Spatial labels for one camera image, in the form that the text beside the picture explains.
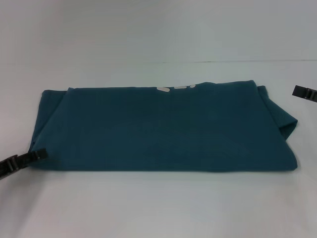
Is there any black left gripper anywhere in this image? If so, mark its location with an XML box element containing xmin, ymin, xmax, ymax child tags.
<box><xmin>0</xmin><ymin>147</ymin><xmax>48</xmax><ymax>181</ymax></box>

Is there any blue t-shirt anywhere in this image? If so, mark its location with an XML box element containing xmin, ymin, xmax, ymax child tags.
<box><xmin>30</xmin><ymin>79</ymin><xmax>299</xmax><ymax>173</ymax></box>

